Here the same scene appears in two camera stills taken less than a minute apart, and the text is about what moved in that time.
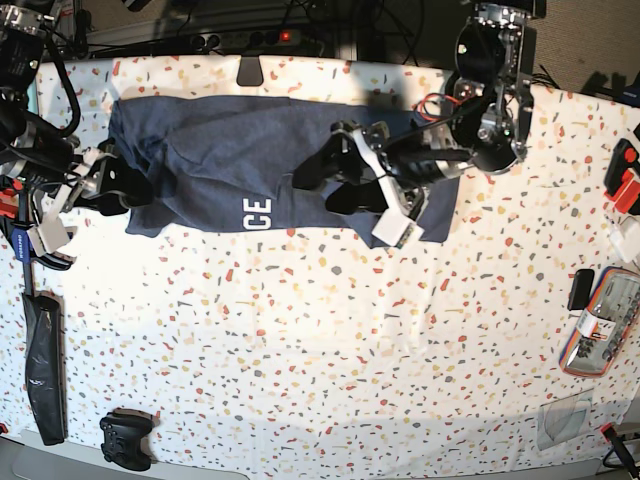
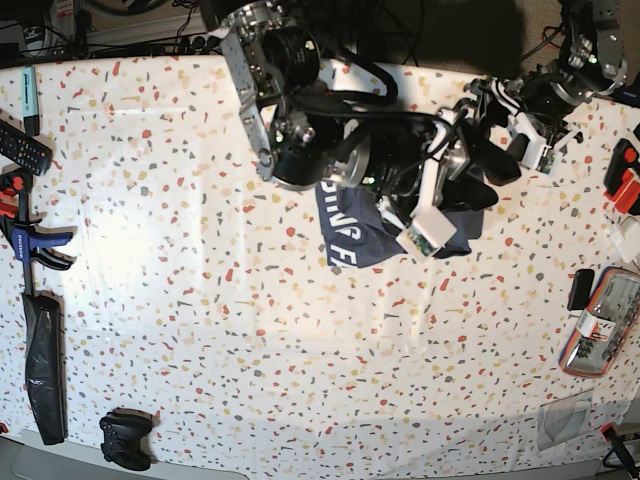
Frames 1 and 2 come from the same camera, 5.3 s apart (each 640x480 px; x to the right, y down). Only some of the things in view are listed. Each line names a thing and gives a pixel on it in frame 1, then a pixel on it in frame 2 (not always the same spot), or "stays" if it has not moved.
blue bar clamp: [16, 218] stays
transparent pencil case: [607, 325] stays
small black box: [580, 290] stays
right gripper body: [397, 226] -> [537, 136]
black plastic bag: [45, 363] stays
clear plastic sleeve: [564, 419] stays
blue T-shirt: [225, 165] -> [356, 233]
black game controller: [123, 433] stays
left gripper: [51, 230] -> [447, 163]
